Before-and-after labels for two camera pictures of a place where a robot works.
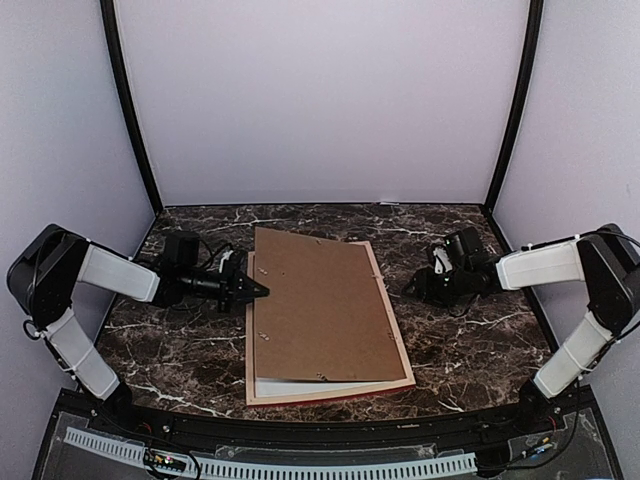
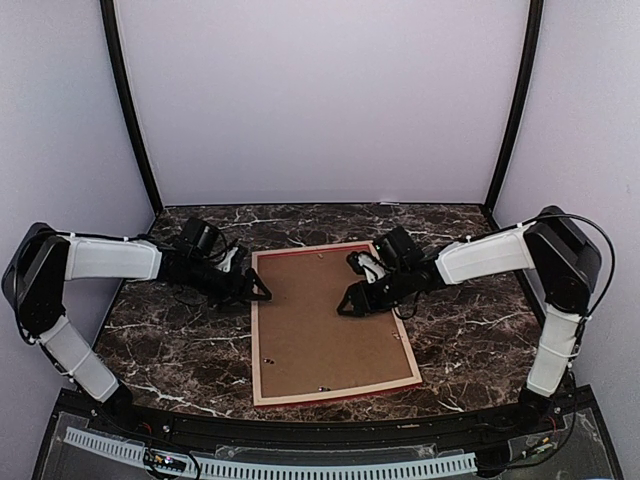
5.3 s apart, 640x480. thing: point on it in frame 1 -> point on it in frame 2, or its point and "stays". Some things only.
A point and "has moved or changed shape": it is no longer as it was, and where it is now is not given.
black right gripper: x=425 y=287 -> x=364 y=302
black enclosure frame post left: x=118 y=62 stays
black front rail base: x=550 y=432 stays
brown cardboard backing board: x=325 y=318 has moved or changed shape
